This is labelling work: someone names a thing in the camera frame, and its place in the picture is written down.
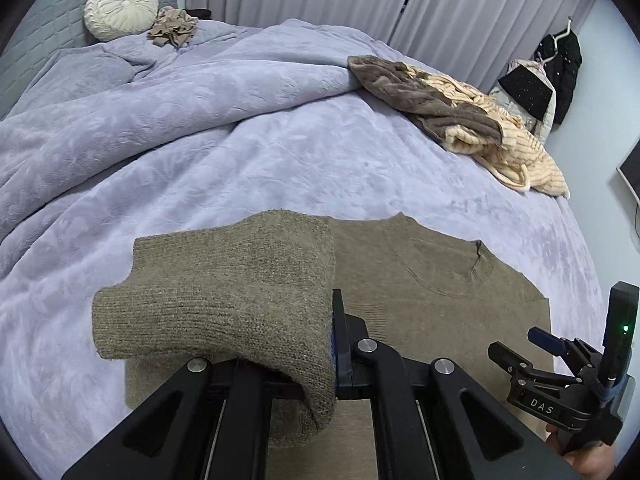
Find black hanging jacket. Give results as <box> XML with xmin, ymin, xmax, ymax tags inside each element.
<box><xmin>534</xmin><ymin>18</ymin><xmax>582</xmax><ymax>126</ymax></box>

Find white and black hanging garment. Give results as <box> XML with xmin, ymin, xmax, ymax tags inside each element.
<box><xmin>489</xmin><ymin>60</ymin><xmax>556</xmax><ymax>145</ymax></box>

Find wall mounted dark screen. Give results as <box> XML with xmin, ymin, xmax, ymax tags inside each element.
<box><xmin>617</xmin><ymin>140</ymin><xmax>640</xmax><ymax>203</ymax></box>

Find round cream pleated cushion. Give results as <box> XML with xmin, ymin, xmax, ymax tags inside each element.
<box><xmin>84</xmin><ymin>0</ymin><xmax>158</xmax><ymax>41</ymax></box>

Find person's right hand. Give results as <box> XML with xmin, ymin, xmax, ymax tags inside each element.
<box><xmin>563</xmin><ymin>443</ymin><xmax>615</xmax><ymax>480</ymax></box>

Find lavender plush bed blanket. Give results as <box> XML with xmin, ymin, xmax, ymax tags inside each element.
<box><xmin>1</xmin><ymin>20</ymin><xmax>606</xmax><ymax>479</ymax></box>

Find olive green knit sweater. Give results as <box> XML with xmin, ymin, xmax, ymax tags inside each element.
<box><xmin>92</xmin><ymin>210</ymin><xmax>552</xmax><ymax>479</ymax></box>

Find crumpled tan small garment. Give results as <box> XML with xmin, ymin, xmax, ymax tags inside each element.
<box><xmin>146</xmin><ymin>6</ymin><xmax>198</xmax><ymax>49</ymax></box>

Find grey quilted headboard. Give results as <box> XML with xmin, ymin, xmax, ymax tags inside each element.
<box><xmin>1</xmin><ymin>0</ymin><xmax>178</xmax><ymax>116</ymax></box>

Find brown and cream striped garment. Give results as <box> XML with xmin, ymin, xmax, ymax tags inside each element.
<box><xmin>347</xmin><ymin>55</ymin><xmax>570</xmax><ymax>198</ymax></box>

